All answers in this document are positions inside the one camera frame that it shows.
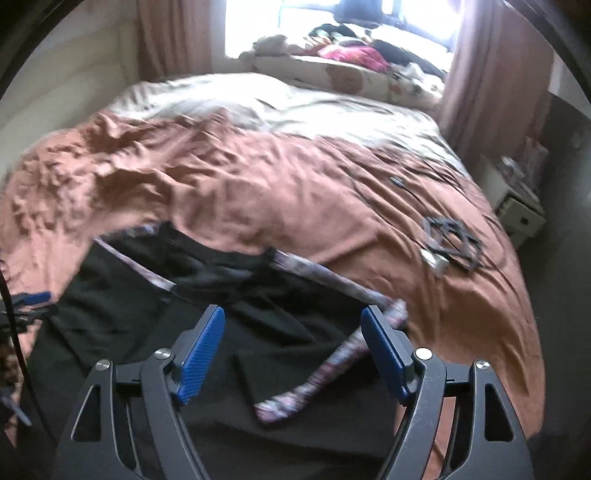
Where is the bear print cushion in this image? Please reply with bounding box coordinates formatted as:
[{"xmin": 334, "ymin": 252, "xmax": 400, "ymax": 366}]
[{"xmin": 252, "ymin": 55, "xmax": 446, "ymax": 109}]

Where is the brown blanket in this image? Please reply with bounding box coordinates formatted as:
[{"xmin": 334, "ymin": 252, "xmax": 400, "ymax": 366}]
[{"xmin": 0, "ymin": 111, "xmax": 543, "ymax": 480}]

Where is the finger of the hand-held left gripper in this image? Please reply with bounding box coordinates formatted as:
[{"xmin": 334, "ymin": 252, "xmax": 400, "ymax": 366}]
[
  {"xmin": 0, "ymin": 290, "xmax": 58, "ymax": 324},
  {"xmin": 0, "ymin": 388, "xmax": 33, "ymax": 428}
]

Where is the black garment with patterned trim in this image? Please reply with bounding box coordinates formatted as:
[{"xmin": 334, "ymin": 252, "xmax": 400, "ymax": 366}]
[{"xmin": 28, "ymin": 222, "xmax": 411, "ymax": 480}]

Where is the pink curtain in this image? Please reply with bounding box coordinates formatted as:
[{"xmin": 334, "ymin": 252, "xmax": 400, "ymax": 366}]
[
  {"xmin": 438, "ymin": 0, "xmax": 555, "ymax": 153},
  {"xmin": 136, "ymin": 0, "xmax": 227, "ymax": 84}
]

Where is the beige plush toy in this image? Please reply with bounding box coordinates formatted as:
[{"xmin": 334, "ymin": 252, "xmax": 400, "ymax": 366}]
[{"xmin": 239, "ymin": 34, "xmax": 296, "ymax": 61}]

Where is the cream padded headboard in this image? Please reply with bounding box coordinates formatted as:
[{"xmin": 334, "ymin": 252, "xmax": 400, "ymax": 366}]
[{"xmin": 0, "ymin": 28, "xmax": 139, "ymax": 185}]

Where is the white nightstand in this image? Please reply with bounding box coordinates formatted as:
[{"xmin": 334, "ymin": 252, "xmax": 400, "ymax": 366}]
[{"xmin": 480, "ymin": 154, "xmax": 548, "ymax": 250}]

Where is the pink plush toy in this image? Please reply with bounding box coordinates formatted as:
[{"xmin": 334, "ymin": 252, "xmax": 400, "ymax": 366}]
[{"xmin": 318, "ymin": 44, "xmax": 389, "ymax": 70}]

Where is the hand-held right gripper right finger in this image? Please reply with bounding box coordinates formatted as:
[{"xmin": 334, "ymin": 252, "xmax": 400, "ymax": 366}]
[{"xmin": 361, "ymin": 305, "xmax": 532, "ymax": 480}]

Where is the black plastic frame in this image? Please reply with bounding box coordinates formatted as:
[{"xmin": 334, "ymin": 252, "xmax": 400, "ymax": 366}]
[{"xmin": 422, "ymin": 215, "xmax": 483, "ymax": 273}]

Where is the white duvet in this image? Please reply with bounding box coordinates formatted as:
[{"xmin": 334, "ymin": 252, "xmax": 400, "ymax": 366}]
[{"xmin": 111, "ymin": 73, "xmax": 467, "ymax": 176}]

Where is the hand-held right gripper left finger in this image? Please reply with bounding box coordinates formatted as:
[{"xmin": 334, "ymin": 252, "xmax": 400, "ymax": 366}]
[{"xmin": 51, "ymin": 305, "xmax": 227, "ymax": 480}]

